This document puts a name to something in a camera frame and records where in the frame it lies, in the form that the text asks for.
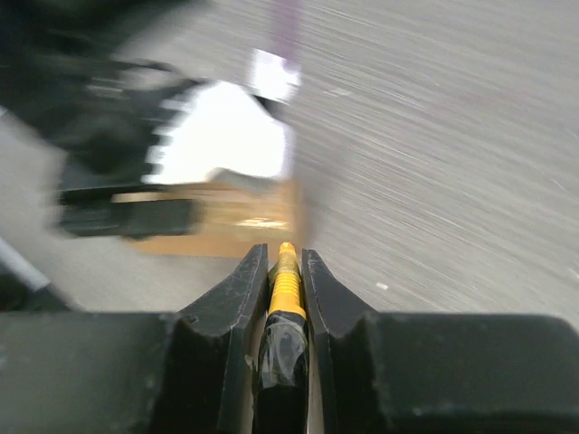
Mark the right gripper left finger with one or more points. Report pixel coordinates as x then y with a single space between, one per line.
69 371

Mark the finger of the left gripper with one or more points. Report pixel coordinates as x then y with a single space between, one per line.
89 212

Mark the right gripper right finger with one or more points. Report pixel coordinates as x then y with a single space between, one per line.
409 372

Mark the yellow utility knife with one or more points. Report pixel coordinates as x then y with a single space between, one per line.
280 383

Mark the brown cardboard express box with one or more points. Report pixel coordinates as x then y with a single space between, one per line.
231 220

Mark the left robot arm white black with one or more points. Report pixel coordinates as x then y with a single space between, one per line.
59 77

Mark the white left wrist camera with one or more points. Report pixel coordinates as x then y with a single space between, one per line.
223 131

